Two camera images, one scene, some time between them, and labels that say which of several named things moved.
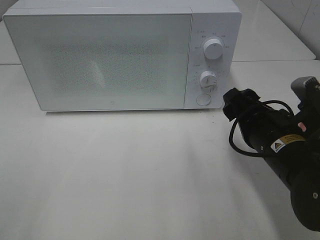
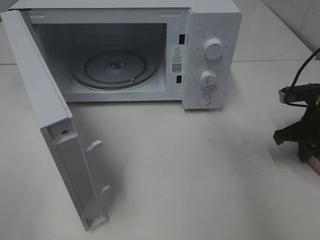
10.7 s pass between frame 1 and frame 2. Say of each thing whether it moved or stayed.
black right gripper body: moved
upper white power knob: stayed
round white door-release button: stayed
